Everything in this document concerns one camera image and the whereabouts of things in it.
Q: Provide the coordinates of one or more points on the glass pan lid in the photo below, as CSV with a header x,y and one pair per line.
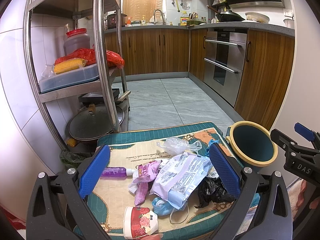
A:
x,y
90,123

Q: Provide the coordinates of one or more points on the yellow container on counter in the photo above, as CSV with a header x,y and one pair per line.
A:
x,y
184,20

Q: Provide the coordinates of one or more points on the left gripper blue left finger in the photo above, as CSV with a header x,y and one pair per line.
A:
x,y
91,174

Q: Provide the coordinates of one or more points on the white blue snack bag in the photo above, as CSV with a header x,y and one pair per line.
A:
x,y
179,177

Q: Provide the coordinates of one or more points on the yellow corn cob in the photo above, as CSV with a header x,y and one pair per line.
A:
x,y
69,65

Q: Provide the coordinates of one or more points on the black square tray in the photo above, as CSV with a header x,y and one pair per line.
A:
x,y
97,98

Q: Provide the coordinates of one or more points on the red-lidded plastic jar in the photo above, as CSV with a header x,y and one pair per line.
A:
x,y
76,39

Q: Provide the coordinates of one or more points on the kitchen faucet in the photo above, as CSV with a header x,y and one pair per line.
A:
x,y
158,17

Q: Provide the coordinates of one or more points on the stainless steel shelf rack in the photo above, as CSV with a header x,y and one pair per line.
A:
x,y
75,10

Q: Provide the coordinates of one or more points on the purple bottle white cap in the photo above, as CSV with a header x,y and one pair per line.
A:
x,y
117,172

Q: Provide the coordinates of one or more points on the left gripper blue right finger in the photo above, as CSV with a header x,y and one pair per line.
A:
x,y
227,174

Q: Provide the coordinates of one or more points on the person's right hand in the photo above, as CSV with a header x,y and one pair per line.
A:
x,y
297,195

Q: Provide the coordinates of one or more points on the pink purple snack wrapper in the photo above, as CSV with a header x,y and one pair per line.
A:
x,y
142,176

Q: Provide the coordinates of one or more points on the red floral paper cup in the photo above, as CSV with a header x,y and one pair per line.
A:
x,y
139,222

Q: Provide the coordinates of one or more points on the white bowl on counter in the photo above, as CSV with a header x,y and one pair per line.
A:
x,y
257,17

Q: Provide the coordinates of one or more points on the clear plastic bag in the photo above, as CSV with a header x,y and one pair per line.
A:
x,y
175,146

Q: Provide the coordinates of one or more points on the black wok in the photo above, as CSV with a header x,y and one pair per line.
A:
x,y
224,15

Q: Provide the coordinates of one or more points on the teal yellow-rimmed trash bin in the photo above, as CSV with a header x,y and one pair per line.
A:
x,y
252,144

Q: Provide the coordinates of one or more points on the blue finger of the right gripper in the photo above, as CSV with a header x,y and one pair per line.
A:
x,y
304,132

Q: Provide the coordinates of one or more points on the blue face mask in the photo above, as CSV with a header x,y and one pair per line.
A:
x,y
163,208

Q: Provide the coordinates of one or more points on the blue lidded storage box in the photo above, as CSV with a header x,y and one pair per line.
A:
x,y
68,79

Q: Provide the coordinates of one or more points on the black plastic bag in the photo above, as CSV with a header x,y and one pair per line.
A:
x,y
212,190

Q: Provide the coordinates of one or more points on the wooden kitchen cabinets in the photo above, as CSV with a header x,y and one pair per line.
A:
x,y
265,77

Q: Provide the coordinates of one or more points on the red plastic bag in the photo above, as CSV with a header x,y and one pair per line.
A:
x,y
113,59

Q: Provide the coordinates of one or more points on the stainless built-in oven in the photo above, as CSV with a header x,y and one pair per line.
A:
x,y
224,61

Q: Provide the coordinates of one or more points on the teal beige patterned mat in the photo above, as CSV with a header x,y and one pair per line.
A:
x,y
111,196

